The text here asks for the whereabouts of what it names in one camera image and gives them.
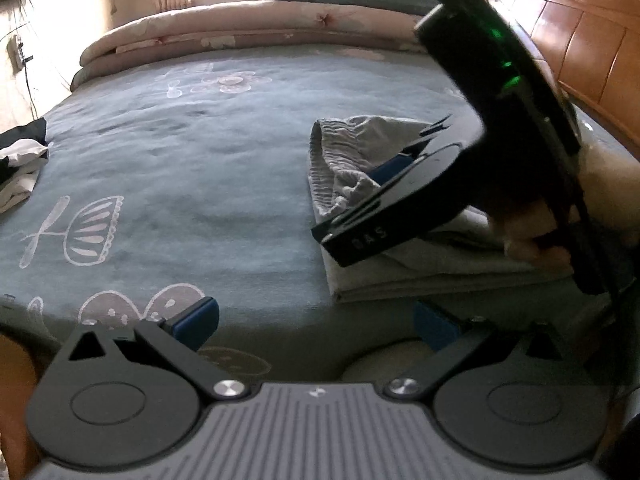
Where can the person's right forearm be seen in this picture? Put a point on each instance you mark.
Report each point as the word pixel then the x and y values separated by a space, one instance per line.
pixel 627 300

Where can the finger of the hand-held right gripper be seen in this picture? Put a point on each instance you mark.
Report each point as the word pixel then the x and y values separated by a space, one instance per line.
pixel 395 167

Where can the person's right hand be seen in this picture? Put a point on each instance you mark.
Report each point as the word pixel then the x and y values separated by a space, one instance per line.
pixel 530 232

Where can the pink floral folded quilt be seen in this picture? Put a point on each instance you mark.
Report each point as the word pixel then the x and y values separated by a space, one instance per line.
pixel 240 30

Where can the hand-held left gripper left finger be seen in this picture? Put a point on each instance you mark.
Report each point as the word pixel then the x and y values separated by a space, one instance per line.
pixel 197 322

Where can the wall socket with plug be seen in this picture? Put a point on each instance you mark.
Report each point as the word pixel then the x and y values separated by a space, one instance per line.
pixel 19 52

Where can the grey sweatpants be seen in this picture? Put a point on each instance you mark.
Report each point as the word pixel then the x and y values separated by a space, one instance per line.
pixel 360 150

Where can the black and white clothes pile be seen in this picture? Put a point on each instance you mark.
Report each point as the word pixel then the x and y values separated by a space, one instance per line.
pixel 20 165

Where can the wooden headboard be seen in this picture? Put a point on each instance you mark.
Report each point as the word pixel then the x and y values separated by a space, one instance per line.
pixel 590 30

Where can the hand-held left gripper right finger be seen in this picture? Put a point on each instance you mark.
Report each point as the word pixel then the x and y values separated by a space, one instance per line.
pixel 435 330

